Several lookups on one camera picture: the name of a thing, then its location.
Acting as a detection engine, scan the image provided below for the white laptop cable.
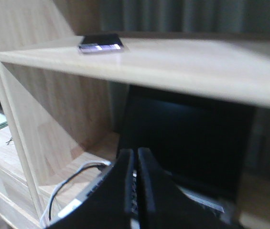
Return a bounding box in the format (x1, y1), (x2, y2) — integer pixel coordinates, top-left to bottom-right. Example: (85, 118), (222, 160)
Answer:
(39, 160), (112, 227)

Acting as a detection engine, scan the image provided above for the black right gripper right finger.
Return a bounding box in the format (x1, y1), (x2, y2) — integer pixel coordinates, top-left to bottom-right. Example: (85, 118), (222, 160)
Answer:
(137, 147), (241, 229)

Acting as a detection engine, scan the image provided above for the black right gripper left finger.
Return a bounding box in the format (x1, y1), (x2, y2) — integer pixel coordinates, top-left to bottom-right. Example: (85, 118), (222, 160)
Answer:
(48, 149), (135, 229)

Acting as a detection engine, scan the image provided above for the light wooden shelf unit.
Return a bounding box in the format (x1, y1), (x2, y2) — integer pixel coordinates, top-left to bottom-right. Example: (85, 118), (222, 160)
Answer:
(0, 0), (270, 229)

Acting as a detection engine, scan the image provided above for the silver laptop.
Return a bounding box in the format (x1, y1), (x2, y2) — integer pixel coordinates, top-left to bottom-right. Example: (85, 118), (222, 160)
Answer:
(55, 84), (256, 220)

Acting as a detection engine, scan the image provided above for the black usb cable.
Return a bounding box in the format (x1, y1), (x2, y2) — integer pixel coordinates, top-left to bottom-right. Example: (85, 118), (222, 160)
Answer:
(48, 164), (107, 222)

